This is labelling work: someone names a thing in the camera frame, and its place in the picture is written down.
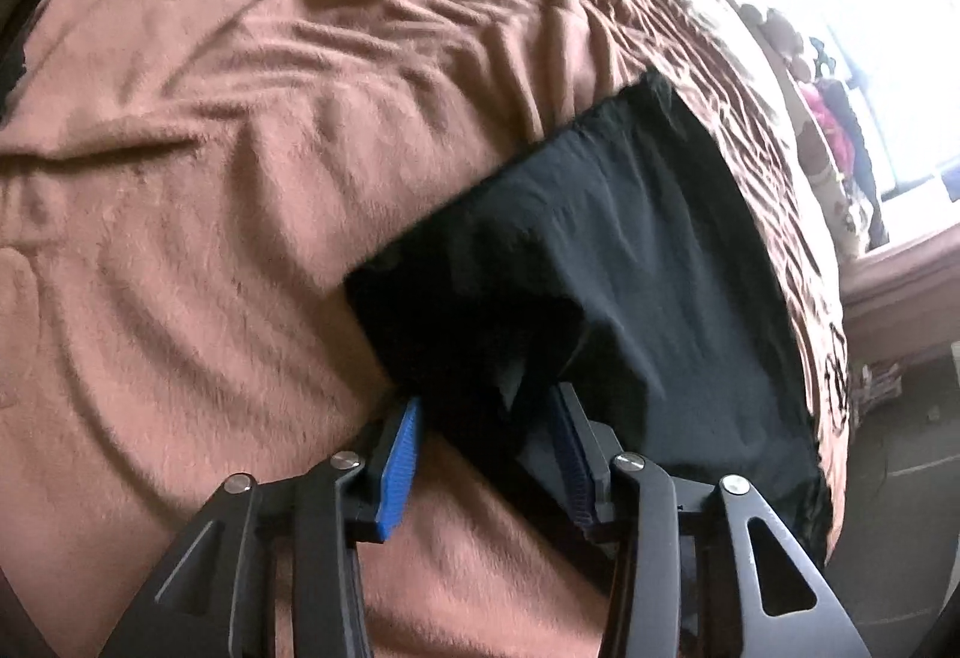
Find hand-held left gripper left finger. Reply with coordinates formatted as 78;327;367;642
97;395;425;658

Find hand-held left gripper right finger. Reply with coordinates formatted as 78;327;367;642
544;382;875;658

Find black pants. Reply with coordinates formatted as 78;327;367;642
343;65;833;569

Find stack of books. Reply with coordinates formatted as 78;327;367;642
847;362;905;415

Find brown blanket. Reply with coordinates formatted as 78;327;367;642
0;0;856;658

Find pinkish brown curtain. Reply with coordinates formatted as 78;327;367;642
840;238;960;348

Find black garment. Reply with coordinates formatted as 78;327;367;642
817;69;890;247

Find pink garment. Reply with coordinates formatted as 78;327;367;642
799;80;856;160

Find dark hanging cloth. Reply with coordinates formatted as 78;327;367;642
896;176;960;203

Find tan plush toy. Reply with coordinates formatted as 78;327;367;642
739;2;818;82

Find window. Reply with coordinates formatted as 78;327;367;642
724;0;960;254

